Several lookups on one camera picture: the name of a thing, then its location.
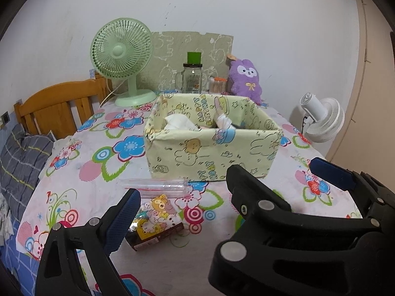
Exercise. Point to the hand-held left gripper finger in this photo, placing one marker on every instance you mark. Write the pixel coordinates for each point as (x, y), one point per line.
(123, 217)

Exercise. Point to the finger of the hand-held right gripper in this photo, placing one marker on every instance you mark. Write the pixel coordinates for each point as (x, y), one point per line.
(333, 174)
(259, 191)

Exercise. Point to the yellow printed fabric storage box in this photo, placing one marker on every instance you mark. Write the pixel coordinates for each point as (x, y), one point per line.
(209, 154)

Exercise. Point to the grey sock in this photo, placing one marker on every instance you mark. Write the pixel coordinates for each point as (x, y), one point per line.
(238, 125)

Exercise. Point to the pink and white sock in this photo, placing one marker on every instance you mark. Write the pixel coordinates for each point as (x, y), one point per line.
(222, 121)

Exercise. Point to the white fluffy cloth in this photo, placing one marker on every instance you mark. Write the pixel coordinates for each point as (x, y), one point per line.
(180, 122)

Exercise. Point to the cartoon printed packet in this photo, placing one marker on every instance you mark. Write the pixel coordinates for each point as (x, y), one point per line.
(157, 219)

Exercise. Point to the clear plastic tube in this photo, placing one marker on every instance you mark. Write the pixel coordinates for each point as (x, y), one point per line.
(154, 186)

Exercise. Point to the white standing fan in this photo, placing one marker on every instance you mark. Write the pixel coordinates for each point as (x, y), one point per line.
(327, 120)

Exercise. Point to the floral tablecloth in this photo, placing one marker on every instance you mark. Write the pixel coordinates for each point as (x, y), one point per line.
(92, 166)

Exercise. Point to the beige cabinet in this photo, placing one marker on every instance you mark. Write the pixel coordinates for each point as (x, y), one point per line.
(373, 83)

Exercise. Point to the purple plush bunny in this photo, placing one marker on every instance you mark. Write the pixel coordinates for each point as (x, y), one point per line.
(245, 80)

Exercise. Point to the cotton swab container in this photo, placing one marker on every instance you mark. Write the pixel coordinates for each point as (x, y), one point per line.
(217, 85)

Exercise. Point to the grey plaid pillow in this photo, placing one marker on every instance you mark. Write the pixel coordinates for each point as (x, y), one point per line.
(21, 166)

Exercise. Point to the blue bed sheet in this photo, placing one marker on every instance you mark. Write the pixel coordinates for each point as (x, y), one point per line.
(18, 271)

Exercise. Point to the white crumpled cloth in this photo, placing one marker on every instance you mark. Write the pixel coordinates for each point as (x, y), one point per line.
(4, 219)

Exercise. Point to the wooden bed headboard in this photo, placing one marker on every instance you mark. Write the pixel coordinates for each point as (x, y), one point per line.
(58, 108)

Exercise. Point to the glass jar mug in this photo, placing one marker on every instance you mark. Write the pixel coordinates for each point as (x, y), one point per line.
(192, 80)

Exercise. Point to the green desk fan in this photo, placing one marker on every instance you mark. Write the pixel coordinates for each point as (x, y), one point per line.
(122, 49)

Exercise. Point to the green printed cardboard sheet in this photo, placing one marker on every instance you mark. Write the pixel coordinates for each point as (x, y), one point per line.
(172, 46)

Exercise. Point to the wall socket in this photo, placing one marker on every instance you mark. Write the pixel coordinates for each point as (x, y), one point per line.
(5, 118)

